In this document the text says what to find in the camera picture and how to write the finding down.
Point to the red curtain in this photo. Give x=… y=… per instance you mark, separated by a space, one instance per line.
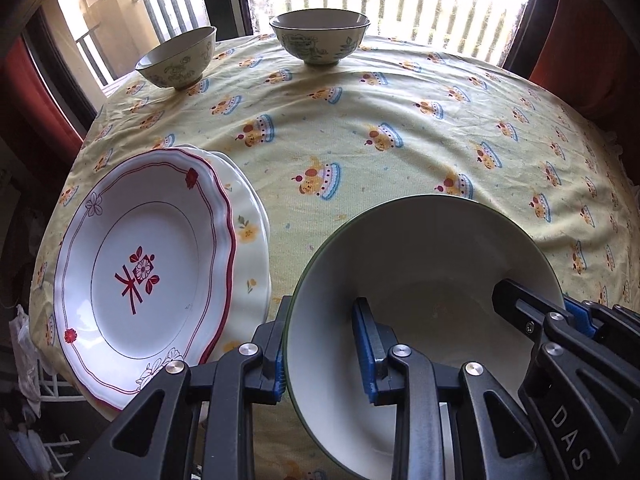
x=590 y=35
x=40 y=90

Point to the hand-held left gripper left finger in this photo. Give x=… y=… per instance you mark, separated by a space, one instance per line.
x=278 y=380

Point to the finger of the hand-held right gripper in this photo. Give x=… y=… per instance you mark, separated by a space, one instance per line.
x=580 y=317
x=520 y=310

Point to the red-rimmed white plate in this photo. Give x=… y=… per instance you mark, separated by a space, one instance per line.
x=150 y=240

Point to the green-rimmed floral ceramic bowl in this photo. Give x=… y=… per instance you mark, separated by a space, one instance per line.
x=425 y=260
x=320 y=45
x=175 y=67

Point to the white plastic bag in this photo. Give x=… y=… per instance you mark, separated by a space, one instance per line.
x=25 y=355

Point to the yellow crown-print tablecloth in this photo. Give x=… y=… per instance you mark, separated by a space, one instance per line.
x=400 y=110

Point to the large yellow-flowered scalloped plate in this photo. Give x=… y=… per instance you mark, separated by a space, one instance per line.
x=250 y=260

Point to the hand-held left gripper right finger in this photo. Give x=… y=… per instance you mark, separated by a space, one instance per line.
x=364 y=355

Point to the metal balcony railing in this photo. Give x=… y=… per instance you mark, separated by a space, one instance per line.
x=165 y=10

